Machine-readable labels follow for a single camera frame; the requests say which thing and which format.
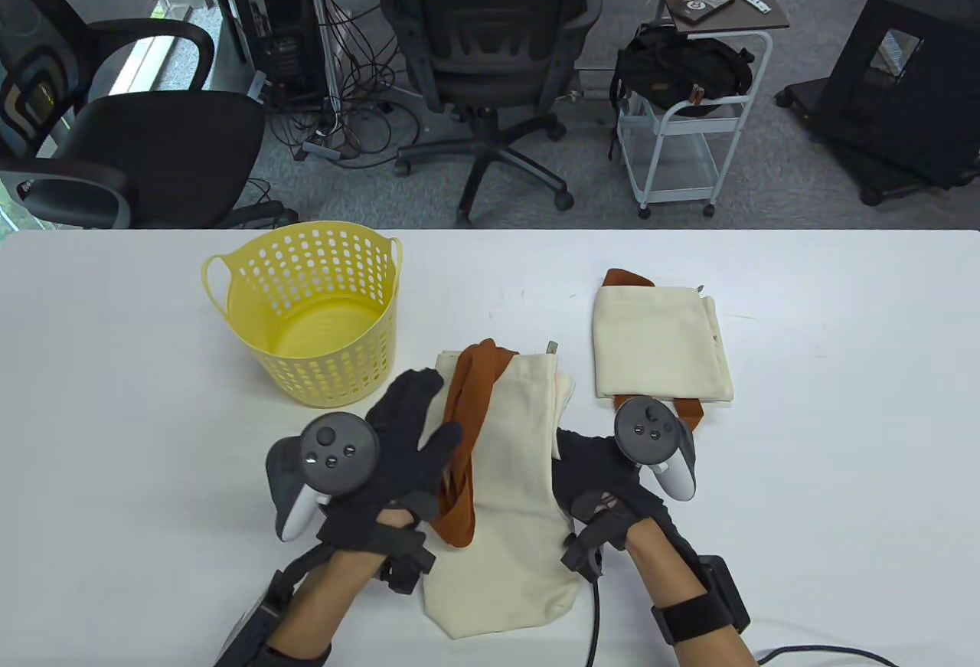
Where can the person's right hand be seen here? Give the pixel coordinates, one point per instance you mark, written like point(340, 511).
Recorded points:
point(593, 475)

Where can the person's left hand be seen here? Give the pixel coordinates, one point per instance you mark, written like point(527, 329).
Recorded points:
point(406, 452)

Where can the plain cream canvas bag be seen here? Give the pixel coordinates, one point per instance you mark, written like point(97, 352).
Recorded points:
point(513, 483)

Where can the flower print cream canvas bag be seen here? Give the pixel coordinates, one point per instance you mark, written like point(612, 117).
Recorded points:
point(658, 345)

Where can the person's right forearm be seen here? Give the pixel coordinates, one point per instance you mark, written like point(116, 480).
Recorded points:
point(674, 575)

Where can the person's left forearm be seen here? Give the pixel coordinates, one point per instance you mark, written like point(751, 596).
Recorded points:
point(337, 590)

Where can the grey white left controller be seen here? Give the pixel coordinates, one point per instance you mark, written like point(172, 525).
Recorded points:
point(337, 449)

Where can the grey white controller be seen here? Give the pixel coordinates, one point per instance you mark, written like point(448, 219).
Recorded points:
point(337, 449)
point(651, 429)

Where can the grey white right controller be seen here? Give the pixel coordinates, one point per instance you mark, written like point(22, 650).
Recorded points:
point(651, 429)

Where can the yellow perforated plastic basket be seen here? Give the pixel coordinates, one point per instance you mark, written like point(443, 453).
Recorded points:
point(306, 322)

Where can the grey power strip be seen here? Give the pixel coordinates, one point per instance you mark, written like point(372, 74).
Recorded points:
point(321, 150)

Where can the white rolling cart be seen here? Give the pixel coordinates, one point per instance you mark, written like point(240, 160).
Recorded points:
point(674, 161)

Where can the black armrest office chair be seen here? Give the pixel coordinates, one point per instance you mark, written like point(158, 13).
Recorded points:
point(153, 146)

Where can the black backpack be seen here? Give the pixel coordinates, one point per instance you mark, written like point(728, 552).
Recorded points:
point(674, 70)

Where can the black mesh office chair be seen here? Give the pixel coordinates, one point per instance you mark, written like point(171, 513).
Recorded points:
point(490, 47)

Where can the black computer tower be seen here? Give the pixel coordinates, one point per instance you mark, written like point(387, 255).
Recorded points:
point(272, 16)

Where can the black square coaster pad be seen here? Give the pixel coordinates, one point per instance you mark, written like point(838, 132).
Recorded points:
point(704, 2)

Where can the black wheeled cabinet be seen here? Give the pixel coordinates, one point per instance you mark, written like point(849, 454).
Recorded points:
point(896, 85)

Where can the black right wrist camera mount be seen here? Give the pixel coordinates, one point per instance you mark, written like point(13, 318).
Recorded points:
point(597, 537)

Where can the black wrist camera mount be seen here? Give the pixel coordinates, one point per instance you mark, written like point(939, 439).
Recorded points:
point(406, 560)
point(597, 537)

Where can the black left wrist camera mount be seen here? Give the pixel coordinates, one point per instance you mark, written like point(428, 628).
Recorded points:
point(406, 560)

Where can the silver metal frame post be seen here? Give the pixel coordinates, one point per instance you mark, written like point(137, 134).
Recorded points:
point(320, 24)

